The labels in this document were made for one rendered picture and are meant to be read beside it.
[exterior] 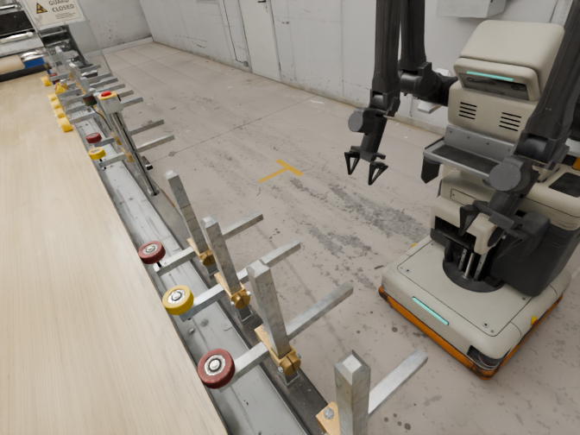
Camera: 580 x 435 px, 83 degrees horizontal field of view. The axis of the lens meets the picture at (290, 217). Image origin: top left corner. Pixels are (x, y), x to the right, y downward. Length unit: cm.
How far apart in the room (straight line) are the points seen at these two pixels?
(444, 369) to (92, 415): 144
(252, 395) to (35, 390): 53
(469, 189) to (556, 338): 105
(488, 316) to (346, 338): 67
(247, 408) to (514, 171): 89
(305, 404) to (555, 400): 124
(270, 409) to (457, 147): 98
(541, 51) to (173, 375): 112
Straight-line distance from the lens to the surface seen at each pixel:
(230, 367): 82
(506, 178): 79
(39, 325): 117
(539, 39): 105
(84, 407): 94
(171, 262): 122
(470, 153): 118
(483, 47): 107
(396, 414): 171
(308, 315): 92
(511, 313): 174
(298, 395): 98
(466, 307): 169
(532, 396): 190
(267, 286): 64
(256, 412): 107
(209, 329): 124
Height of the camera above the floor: 161
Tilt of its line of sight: 39 degrees down
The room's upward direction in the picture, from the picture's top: 10 degrees counter-clockwise
